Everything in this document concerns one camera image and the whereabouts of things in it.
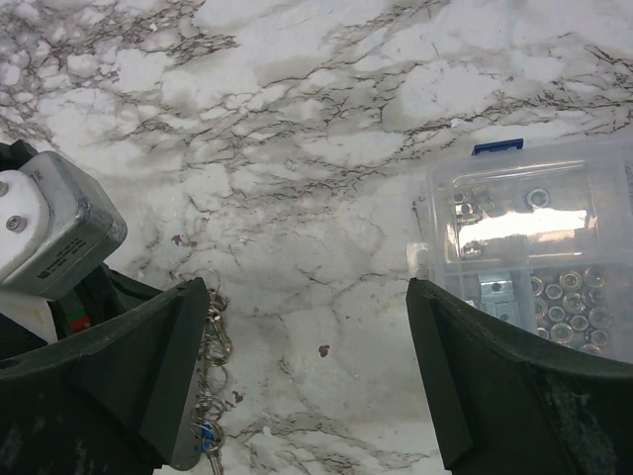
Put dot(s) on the clear plastic parts box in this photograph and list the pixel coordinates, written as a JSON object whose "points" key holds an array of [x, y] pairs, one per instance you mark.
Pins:
{"points": [[540, 238]]}

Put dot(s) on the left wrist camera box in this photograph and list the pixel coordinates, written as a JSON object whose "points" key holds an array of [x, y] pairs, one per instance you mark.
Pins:
{"points": [[84, 228]]}

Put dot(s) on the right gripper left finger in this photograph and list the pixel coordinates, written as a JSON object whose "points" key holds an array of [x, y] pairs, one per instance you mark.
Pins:
{"points": [[117, 398]]}

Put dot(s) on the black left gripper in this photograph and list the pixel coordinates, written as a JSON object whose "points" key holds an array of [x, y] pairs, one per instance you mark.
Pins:
{"points": [[29, 322]]}

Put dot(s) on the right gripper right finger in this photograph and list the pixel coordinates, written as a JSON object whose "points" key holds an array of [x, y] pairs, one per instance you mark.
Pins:
{"points": [[506, 401]]}

